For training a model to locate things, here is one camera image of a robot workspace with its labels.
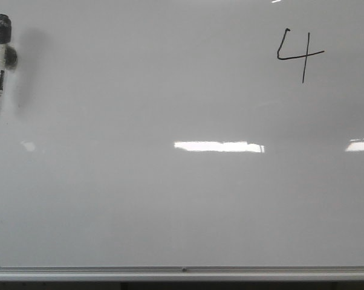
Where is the white whiteboard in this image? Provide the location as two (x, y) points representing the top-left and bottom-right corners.
(0, 1), (364, 266)

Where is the aluminium whiteboard frame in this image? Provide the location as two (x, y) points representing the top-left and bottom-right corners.
(0, 266), (364, 282)

